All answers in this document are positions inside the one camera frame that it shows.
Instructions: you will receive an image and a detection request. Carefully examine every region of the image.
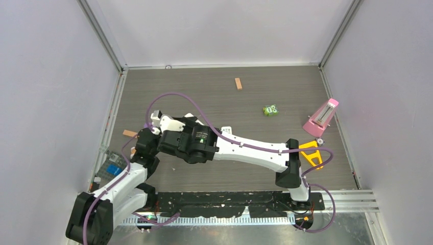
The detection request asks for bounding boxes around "small white remote control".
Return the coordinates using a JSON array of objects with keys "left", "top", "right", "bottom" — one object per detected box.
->
[{"left": 221, "top": 126, "right": 232, "bottom": 134}]

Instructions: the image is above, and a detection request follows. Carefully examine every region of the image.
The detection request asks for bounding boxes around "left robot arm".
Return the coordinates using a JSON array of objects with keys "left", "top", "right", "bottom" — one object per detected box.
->
[{"left": 65, "top": 128, "right": 159, "bottom": 244}]

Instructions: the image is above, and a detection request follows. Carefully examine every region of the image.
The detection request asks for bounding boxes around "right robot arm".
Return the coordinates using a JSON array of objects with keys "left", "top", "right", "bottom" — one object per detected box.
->
[{"left": 152, "top": 113, "right": 312, "bottom": 210}]

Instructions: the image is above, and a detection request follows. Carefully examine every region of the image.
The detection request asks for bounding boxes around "small wooden block left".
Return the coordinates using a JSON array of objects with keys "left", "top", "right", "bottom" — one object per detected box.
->
[{"left": 123, "top": 130, "right": 138, "bottom": 138}]

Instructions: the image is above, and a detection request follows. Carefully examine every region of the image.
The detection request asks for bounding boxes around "green monster cube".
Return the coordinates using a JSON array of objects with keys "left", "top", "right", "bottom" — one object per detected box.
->
[{"left": 262, "top": 104, "right": 279, "bottom": 116}]

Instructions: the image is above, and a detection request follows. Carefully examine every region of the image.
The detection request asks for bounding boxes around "grey lego baseplate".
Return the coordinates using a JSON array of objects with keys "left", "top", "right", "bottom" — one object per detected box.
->
[{"left": 95, "top": 150, "right": 127, "bottom": 182}]

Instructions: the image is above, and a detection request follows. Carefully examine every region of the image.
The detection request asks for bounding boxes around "blue lego brick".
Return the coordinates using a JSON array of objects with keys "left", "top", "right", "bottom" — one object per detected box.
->
[{"left": 106, "top": 165, "right": 123, "bottom": 176}]

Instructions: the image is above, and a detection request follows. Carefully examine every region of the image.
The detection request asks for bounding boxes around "pink metronome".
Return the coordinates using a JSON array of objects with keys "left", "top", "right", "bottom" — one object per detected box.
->
[{"left": 302, "top": 98, "right": 339, "bottom": 138}]

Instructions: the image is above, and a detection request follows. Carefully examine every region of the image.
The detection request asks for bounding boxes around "small round poker chip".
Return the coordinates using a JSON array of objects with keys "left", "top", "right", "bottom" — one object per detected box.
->
[{"left": 316, "top": 138, "right": 324, "bottom": 146}]

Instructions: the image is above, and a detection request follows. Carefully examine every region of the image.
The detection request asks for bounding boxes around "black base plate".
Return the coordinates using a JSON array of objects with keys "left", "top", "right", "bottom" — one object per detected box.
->
[{"left": 158, "top": 191, "right": 325, "bottom": 218}]

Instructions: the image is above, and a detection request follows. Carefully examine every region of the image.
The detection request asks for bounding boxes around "yellow triangle frame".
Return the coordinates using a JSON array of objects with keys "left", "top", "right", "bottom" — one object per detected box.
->
[{"left": 299, "top": 140, "right": 323, "bottom": 166}]

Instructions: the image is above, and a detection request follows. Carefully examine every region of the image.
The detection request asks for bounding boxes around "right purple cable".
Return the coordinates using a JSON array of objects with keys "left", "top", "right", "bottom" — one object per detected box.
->
[{"left": 145, "top": 92, "right": 336, "bottom": 234}]

